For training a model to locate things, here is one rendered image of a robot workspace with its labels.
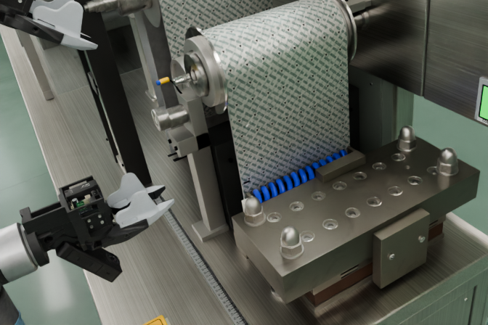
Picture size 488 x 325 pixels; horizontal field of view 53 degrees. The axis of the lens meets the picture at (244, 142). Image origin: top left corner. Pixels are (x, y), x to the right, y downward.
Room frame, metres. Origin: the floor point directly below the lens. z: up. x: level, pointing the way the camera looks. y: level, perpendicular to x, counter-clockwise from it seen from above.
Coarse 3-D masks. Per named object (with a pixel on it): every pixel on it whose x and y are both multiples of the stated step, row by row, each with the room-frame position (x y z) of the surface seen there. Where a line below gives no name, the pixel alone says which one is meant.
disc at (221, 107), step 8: (192, 32) 0.75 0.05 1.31; (200, 32) 0.72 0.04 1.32; (200, 40) 0.72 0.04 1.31; (208, 40) 0.70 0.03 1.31; (208, 48) 0.70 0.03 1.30; (216, 56) 0.68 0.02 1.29; (216, 64) 0.68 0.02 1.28; (224, 80) 0.67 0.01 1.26; (224, 88) 0.67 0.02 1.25; (224, 96) 0.67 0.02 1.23; (224, 104) 0.68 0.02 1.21; (216, 112) 0.71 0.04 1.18
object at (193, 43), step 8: (192, 40) 0.73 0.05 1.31; (184, 48) 0.77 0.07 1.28; (192, 48) 0.73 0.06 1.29; (200, 48) 0.71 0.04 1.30; (200, 56) 0.70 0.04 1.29; (208, 56) 0.69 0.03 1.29; (208, 64) 0.69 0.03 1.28; (208, 72) 0.69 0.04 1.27; (216, 72) 0.68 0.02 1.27; (208, 80) 0.69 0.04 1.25; (216, 80) 0.68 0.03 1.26; (216, 88) 0.68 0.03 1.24; (208, 96) 0.71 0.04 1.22; (216, 96) 0.68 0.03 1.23; (208, 104) 0.71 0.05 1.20; (216, 104) 0.70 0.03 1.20
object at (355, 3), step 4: (348, 0) 0.85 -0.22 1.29; (352, 0) 0.85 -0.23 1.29; (356, 0) 0.84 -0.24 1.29; (360, 0) 0.84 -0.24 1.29; (364, 0) 0.84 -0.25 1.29; (368, 0) 0.84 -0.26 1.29; (348, 4) 0.83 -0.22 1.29; (352, 4) 0.82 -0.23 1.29; (356, 4) 0.83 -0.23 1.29; (360, 4) 0.83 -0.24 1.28; (364, 4) 0.83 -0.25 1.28; (368, 4) 0.84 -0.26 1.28; (352, 8) 0.82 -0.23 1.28; (356, 8) 0.83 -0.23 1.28; (360, 8) 0.83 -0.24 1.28; (364, 8) 0.83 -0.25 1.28; (352, 12) 0.82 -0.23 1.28
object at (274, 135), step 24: (336, 72) 0.76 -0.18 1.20; (264, 96) 0.70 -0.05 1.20; (288, 96) 0.72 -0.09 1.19; (312, 96) 0.74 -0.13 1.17; (336, 96) 0.76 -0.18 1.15; (240, 120) 0.68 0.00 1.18; (264, 120) 0.70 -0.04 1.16; (288, 120) 0.72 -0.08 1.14; (312, 120) 0.74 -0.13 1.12; (336, 120) 0.76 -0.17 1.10; (240, 144) 0.68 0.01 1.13; (264, 144) 0.70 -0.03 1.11; (288, 144) 0.72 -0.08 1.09; (312, 144) 0.74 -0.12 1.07; (336, 144) 0.76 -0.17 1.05; (240, 168) 0.68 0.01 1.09; (264, 168) 0.70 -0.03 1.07; (288, 168) 0.72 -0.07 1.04
